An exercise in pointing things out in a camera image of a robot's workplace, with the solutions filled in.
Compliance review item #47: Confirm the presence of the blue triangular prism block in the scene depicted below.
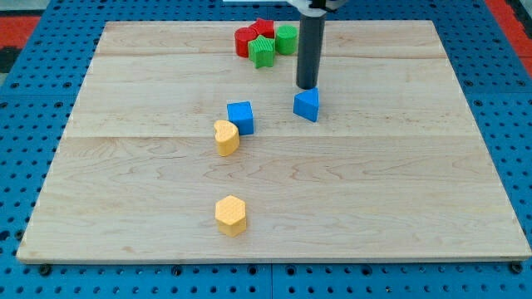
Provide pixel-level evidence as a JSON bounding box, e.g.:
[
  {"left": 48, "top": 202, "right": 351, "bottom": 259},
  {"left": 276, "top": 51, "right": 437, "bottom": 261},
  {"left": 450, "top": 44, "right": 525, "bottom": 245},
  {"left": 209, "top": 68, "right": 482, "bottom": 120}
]
[{"left": 293, "top": 87, "right": 320, "bottom": 122}]

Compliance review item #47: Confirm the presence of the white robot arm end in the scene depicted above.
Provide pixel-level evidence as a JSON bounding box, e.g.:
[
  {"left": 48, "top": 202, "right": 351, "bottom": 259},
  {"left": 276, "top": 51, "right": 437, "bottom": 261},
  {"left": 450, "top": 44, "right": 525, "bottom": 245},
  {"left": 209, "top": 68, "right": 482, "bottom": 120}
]
[{"left": 287, "top": 0, "right": 347, "bottom": 17}]

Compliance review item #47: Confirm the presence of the yellow heart block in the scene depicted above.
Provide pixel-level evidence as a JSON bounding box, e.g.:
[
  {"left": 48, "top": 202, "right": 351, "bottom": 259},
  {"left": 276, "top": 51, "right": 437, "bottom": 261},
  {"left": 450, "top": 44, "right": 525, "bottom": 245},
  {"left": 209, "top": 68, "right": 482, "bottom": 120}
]
[{"left": 214, "top": 120, "right": 240, "bottom": 157}]

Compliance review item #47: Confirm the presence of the blue cube block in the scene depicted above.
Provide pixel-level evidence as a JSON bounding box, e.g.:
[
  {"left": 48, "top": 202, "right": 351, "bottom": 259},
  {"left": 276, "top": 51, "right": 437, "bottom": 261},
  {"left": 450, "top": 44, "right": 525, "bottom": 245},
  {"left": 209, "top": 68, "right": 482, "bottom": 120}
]
[{"left": 227, "top": 101, "right": 254, "bottom": 135}]

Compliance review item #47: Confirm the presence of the yellow hexagon block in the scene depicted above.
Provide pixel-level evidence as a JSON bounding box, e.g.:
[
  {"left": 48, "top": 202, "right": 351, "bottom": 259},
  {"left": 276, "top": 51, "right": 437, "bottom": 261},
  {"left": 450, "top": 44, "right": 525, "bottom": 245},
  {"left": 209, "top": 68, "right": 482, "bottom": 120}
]
[{"left": 214, "top": 195, "right": 247, "bottom": 238}]

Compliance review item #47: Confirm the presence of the green star block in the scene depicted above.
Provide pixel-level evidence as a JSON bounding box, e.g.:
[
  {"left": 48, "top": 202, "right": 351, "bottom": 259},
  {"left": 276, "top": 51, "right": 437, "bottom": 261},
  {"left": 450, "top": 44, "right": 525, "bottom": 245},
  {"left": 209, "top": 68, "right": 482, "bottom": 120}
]
[{"left": 248, "top": 35, "right": 275, "bottom": 68}]

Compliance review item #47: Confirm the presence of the green cylinder block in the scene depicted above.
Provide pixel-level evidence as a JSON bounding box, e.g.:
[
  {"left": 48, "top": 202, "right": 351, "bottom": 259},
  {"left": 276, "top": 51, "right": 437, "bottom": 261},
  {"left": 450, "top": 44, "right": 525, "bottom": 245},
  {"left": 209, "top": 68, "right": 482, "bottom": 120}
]
[{"left": 275, "top": 25, "right": 298, "bottom": 55}]

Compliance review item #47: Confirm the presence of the red cylinder block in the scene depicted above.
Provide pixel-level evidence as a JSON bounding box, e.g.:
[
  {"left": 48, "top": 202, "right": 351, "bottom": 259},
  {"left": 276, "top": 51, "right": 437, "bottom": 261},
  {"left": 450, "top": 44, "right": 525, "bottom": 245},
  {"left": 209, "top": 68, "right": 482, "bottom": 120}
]
[{"left": 234, "top": 27, "right": 258, "bottom": 58}]

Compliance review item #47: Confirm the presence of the red star block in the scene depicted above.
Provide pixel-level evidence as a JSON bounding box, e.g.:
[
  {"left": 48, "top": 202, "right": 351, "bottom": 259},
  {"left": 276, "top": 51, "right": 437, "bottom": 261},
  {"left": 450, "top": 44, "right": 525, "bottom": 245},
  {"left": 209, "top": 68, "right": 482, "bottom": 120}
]
[{"left": 249, "top": 17, "right": 275, "bottom": 39}]

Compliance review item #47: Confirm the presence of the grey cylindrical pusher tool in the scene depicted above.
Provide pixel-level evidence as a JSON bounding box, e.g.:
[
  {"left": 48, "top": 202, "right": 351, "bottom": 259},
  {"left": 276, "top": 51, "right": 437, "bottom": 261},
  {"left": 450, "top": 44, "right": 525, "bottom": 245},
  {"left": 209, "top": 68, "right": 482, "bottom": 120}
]
[{"left": 296, "top": 14, "right": 326, "bottom": 90}]

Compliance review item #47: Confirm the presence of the light wooden board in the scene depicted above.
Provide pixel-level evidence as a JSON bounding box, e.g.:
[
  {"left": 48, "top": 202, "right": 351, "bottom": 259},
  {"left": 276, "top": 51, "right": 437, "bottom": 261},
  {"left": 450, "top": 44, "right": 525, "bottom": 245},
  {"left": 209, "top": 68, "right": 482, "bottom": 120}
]
[{"left": 17, "top": 21, "right": 531, "bottom": 264}]

